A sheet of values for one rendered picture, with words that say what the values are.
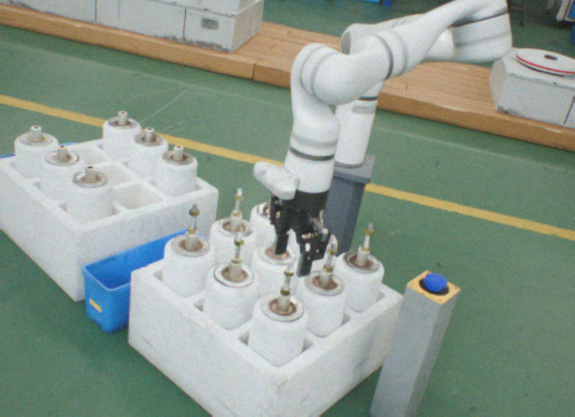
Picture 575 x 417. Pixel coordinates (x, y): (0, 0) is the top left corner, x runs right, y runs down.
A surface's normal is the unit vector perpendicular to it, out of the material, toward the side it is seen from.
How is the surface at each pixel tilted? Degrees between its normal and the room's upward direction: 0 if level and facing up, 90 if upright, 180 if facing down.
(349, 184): 90
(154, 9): 90
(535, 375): 0
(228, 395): 90
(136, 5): 90
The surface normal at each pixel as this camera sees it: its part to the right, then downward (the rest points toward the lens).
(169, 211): 0.71, 0.43
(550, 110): -0.22, 0.43
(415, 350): -0.65, 0.26
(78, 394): 0.15, -0.87
